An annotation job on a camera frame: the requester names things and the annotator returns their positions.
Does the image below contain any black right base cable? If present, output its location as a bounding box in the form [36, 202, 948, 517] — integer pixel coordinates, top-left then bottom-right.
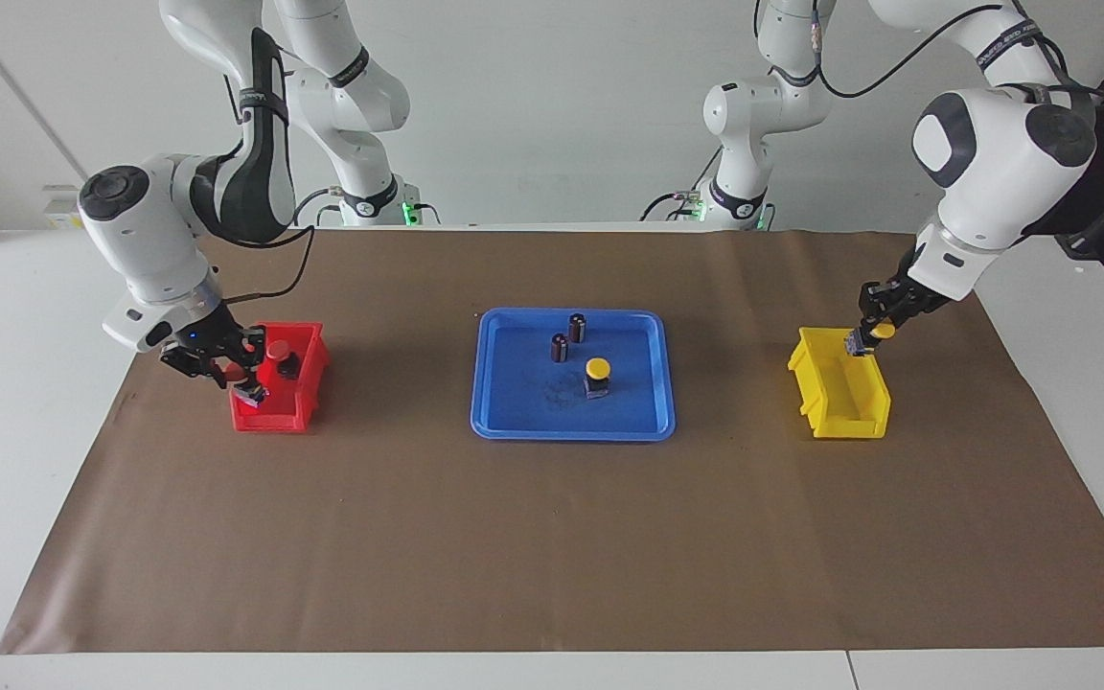
[291, 187, 440, 227]

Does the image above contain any yellow plastic bin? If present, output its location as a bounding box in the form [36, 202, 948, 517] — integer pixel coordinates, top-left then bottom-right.
[787, 327, 893, 441]

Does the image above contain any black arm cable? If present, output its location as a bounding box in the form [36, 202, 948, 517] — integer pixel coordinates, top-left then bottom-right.
[753, 0, 1104, 102]
[224, 72, 318, 302]

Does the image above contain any blue plastic tray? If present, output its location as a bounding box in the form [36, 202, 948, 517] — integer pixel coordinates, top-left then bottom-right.
[471, 307, 677, 443]

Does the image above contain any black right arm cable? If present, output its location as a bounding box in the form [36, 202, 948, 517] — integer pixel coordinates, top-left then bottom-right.
[224, 72, 318, 302]

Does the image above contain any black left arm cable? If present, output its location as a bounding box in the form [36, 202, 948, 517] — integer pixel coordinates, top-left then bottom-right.
[753, 0, 1104, 102]

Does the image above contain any black base cable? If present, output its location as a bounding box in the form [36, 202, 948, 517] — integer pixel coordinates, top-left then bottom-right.
[291, 187, 440, 227]
[641, 144, 721, 223]

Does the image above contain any red plastic bin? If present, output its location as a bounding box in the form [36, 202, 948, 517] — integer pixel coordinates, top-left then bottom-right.
[229, 321, 332, 434]

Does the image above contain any black left base cable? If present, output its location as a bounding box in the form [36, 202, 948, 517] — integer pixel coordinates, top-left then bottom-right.
[641, 144, 721, 223]

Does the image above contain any brown paper mat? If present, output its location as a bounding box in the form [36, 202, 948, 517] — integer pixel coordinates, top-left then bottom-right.
[0, 228, 1104, 656]

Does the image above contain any red push button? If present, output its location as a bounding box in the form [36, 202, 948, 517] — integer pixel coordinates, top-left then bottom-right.
[217, 356, 271, 406]
[264, 339, 302, 382]

